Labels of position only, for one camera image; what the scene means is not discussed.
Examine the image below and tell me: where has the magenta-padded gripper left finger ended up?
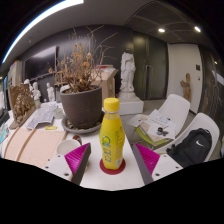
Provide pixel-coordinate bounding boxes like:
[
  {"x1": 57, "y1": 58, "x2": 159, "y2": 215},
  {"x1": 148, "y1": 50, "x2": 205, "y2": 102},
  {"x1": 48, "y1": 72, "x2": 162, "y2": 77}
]
[{"x1": 42, "y1": 142, "x2": 92, "y2": 186}]

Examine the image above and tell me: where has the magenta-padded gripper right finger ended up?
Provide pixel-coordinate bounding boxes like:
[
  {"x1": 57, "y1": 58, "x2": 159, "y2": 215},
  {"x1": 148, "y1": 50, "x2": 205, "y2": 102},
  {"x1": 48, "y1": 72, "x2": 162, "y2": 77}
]
[{"x1": 132, "y1": 142, "x2": 184, "y2": 186}]

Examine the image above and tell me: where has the yellow drink bottle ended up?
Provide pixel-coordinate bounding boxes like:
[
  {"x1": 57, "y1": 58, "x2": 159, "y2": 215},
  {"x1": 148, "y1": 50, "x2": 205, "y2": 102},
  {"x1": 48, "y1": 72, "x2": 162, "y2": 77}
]
[{"x1": 99, "y1": 97, "x2": 126, "y2": 171}]

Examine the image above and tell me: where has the beige cup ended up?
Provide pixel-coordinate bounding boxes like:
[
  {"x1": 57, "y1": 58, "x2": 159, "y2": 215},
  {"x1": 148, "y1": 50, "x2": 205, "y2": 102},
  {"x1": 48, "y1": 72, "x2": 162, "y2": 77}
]
[{"x1": 55, "y1": 138, "x2": 83, "y2": 158}]

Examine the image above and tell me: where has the black backpack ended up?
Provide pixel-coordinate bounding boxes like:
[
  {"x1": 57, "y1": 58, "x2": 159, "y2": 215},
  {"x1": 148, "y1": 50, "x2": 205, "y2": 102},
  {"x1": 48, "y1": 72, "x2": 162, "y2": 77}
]
[{"x1": 166, "y1": 127, "x2": 213, "y2": 168}]

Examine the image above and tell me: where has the light wooden board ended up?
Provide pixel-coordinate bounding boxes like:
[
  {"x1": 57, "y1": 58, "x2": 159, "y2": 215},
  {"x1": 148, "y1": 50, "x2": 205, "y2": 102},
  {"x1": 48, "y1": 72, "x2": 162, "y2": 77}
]
[{"x1": 3, "y1": 126, "x2": 68, "y2": 169}]

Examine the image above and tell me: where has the grey plant saucer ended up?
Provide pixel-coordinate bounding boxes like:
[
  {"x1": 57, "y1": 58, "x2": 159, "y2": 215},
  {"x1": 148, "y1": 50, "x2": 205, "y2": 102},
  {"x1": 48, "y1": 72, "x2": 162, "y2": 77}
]
[{"x1": 60, "y1": 111, "x2": 105, "y2": 135}]

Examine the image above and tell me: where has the green seat cushion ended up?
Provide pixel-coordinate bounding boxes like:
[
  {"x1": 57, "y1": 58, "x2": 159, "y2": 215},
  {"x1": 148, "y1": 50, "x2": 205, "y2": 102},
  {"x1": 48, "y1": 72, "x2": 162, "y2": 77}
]
[{"x1": 134, "y1": 126, "x2": 164, "y2": 148}]

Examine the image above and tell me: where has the stack of papers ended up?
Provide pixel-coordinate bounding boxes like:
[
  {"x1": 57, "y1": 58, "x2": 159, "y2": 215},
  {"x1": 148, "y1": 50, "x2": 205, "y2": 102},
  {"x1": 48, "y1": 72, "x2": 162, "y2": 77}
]
[{"x1": 128, "y1": 109, "x2": 177, "y2": 140}]

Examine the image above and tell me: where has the crumpled printed paper sheet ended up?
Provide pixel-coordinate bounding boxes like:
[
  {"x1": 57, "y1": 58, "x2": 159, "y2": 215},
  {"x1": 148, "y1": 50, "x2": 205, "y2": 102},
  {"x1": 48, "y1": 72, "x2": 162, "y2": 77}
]
[{"x1": 25, "y1": 105, "x2": 56, "y2": 130}]

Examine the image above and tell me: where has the small grey cup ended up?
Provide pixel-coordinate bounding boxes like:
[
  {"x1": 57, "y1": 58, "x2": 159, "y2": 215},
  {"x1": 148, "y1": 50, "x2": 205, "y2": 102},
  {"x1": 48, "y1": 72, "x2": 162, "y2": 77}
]
[{"x1": 52, "y1": 108, "x2": 65, "y2": 120}]

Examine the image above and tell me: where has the flat round red coaster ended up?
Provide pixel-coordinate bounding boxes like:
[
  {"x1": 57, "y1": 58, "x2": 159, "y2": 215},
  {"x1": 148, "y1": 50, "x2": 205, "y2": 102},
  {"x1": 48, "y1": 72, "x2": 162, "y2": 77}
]
[{"x1": 99, "y1": 157, "x2": 127, "y2": 176}]

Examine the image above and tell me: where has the white shell chair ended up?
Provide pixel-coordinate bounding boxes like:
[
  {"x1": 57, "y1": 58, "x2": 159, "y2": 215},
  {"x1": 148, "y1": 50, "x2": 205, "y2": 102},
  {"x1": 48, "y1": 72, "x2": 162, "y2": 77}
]
[
  {"x1": 134, "y1": 93, "x2": 191, "y2": 148},
  {"x1": 159, "y1": 112, "x2": 221, "y2": 168}
]

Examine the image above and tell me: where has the dried plant in dark pot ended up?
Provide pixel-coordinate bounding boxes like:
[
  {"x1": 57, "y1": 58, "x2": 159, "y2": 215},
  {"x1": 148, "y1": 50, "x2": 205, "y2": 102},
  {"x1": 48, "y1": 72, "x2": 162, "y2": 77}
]
[{"x1": 48, "y1": 26, "x2": 119, "y2": 130}]

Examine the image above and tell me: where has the brown wood carving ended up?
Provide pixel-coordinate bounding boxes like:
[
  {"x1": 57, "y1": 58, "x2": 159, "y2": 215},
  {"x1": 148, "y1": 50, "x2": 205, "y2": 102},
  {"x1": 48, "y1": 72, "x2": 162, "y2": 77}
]
[{"x1": 8, "y1": 83, "x2": 37, "y2": 130}]

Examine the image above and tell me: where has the small white figurine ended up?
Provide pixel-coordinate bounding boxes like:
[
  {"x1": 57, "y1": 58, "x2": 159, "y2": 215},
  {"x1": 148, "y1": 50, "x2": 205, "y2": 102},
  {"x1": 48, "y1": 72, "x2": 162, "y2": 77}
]
[
  {"x1": 45, "y1": 82, "x2": 56, "y2": 103},
  {"x1": 31, "y1": 81, "x2": 42, "y2": 108}
]

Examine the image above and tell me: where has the wooden figure sculpture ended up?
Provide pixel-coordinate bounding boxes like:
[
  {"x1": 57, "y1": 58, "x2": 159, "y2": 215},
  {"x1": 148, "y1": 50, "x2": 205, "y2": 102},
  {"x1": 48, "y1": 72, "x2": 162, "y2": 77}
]
[{"x1": 180, "y1": 72, "x2": 192, "y2": 103}]

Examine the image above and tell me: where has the wooden easel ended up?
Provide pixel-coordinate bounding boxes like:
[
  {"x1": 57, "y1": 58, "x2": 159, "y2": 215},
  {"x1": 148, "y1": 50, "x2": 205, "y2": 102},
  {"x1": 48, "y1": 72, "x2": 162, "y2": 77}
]
[{"x1": 53, "y1": 69, "x2": 69, "y2": 88}]

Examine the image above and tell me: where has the tall white stone statue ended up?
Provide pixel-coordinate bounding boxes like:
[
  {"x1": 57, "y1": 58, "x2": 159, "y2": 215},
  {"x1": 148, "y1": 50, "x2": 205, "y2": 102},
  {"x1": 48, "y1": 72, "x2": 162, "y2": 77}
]
[{"x1": 119, "y1": 51, "x2": 137, "y2": 94}]

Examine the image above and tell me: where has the white cabinet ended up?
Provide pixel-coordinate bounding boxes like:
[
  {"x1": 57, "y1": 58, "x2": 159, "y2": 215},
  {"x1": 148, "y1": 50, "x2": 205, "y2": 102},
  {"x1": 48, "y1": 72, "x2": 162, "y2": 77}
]
[{"x1": 7, "y1": 60, "x2": 24, "y2": 88}]

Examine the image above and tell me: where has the long ceiling light strip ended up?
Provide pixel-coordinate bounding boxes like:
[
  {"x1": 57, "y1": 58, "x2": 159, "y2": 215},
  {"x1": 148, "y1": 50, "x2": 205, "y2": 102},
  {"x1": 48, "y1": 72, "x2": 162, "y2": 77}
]
[{"x1": 1, "y1": 0, "x2": 84, "y2": 64}]

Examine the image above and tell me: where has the white statue pedestal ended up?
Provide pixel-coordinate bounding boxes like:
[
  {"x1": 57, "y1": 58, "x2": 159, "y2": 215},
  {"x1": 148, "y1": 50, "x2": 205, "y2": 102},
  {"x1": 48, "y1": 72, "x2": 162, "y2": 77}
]
[{"x1": 116, "y1": 90, "x2": 145, "y2": 116}]

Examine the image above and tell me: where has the black wall screen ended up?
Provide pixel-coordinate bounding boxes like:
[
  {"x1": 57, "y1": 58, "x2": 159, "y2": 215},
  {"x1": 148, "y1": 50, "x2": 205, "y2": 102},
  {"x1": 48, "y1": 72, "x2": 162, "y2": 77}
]
[{"x1": 23, "y1": 45, "x2": 58, "y2": 81}]

